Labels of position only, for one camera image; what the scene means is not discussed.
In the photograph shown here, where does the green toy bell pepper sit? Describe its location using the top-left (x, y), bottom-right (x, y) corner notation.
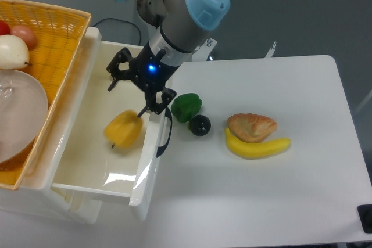
top-left (171, 93), bottom-right (202, 123)

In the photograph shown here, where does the white toy pear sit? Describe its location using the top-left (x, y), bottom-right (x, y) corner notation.
top-left (1, 35), bottom-right (32, 70)

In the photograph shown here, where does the yellow toy banana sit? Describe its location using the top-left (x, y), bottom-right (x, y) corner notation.
top-left (224, 128), bottom-right (291, 159)

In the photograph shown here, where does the black round toy fruit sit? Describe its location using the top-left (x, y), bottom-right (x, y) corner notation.
top-left (188, 114), bottom-right (211, 136)

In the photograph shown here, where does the black cable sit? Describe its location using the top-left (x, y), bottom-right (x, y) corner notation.
top-left (92, 17), bottom-right (142, 46)

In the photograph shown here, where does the orange toy croissant pastry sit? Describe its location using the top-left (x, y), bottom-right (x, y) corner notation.
top-left (227, 113), bottom-right (278, 143)

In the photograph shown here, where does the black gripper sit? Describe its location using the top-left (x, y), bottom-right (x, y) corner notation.
top-left (106, 42), bottom-right (178, 118)

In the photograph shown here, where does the yellow woven basket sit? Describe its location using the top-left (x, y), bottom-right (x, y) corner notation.
top-left (1, 0), bottom-right (91, 191)

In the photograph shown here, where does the yellow toy bell pepper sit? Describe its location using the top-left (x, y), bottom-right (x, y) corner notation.
top-left (103, 110), bottom-right (143, 148)

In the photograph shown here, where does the white open upper drawer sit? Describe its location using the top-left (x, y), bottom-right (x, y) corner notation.
top-left (53, 41), bottom-right (167, 220)

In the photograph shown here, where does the black object at edge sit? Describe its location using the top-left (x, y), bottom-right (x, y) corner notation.
top-left (357, 204), bottom-right (372, 234)

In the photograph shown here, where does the red toy tomato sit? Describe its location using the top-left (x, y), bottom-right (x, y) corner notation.
top-left (0, 20), bottom-right (10, 35)

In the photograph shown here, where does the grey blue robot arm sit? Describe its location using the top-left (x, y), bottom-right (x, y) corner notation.
top-left (106, 0), bottom-right (231, 117)

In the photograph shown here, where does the white drawer cabinet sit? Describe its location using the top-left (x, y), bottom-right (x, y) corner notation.
top-left (1, 27), bottom-right (102, 224)

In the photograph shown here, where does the black drawer handle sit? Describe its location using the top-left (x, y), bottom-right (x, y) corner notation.
top-left (156, 107), bottom-right (173, 158)

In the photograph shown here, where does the pink toy peach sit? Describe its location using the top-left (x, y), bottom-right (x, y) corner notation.
top-left (10, 25), bottom-right (37, 50)

